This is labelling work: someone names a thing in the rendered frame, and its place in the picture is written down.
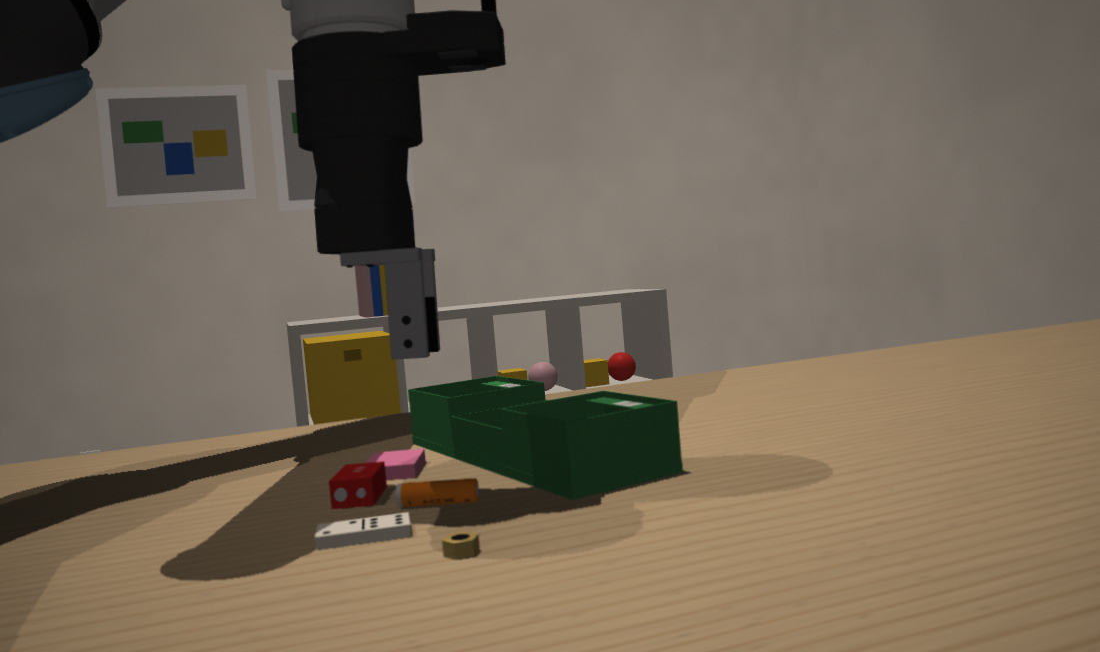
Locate orange aa battery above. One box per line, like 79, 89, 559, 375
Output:
395, 478, 479, 507

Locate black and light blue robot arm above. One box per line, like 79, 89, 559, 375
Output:
0, 0, 127, 143

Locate white domino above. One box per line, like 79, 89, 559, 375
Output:
315, 512, 411, 550

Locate brass hex nut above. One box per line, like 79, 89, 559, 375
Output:
442, 531, 480, 560

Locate green rack of bins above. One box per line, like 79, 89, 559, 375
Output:
408, 376, 683, 500

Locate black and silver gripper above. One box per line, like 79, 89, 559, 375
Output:
281, 0, 506, 360

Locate pink flat block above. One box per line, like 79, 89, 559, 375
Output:
365, 449, 426, 480

